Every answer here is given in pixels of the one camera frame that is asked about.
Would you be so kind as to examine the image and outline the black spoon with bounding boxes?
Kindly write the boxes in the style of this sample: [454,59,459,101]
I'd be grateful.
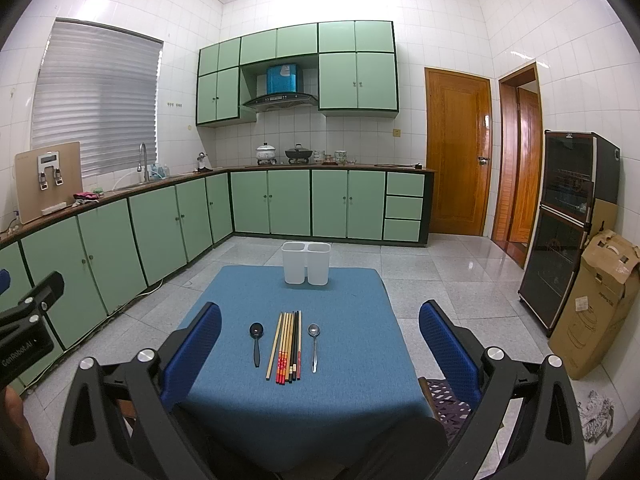
[248,322,264,368]

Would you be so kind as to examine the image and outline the silver metal spoon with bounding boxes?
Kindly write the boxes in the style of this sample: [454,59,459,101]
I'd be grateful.
[308,323,320,374]

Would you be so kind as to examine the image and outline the black chopstick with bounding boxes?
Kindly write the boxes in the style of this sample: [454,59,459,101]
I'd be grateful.
[295,310,303,380]

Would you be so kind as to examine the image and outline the green lower kitchen cabinets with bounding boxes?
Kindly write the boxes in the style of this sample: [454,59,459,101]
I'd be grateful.
[0,164,435,391]

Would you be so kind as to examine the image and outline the chrome kitchen faucet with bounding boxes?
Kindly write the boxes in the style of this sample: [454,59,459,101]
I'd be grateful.
[137,142,150,183]

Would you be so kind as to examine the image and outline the person's left hand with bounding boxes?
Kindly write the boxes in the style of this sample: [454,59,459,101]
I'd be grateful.
[1,386,50,479]

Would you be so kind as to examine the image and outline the cardboard box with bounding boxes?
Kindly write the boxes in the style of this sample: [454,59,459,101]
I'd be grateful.
[549,230,639,380]

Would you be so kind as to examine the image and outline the wooden board water purifier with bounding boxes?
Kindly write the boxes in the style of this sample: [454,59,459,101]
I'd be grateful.
[14,142,84,224]

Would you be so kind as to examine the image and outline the blue table mat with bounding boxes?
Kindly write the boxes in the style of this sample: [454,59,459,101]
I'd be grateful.
[171,264,434,473]

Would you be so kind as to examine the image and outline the open wooden door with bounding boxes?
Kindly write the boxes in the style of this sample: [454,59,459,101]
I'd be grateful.
[491,63,542,266]

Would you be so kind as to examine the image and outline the white twin utensil holder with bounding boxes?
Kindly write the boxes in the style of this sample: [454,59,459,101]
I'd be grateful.
[281,242,332,286]

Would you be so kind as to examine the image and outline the black disinfection cabinet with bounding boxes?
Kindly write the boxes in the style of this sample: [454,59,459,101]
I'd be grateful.
[518,130,622,334]

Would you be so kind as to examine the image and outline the window blind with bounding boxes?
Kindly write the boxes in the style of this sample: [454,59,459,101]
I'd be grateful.
[30,18,163,178]

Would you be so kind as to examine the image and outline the white cooking pot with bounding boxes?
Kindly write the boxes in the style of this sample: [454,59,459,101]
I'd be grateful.
[256,142,277,165]

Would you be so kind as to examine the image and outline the black wok with lid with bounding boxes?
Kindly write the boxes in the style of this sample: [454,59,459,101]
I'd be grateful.
[285,143,314,165]

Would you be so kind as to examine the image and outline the closed wooden door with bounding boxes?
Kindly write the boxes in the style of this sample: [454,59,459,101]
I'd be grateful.
[425,68,491,235]

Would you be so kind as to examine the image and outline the blue range hood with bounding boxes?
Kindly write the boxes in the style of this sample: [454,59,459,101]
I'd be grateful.
[242,63,319,113]

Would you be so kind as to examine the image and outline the green upper wall cabinets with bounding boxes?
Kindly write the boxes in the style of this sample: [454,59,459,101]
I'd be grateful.
[195,20,399,127]

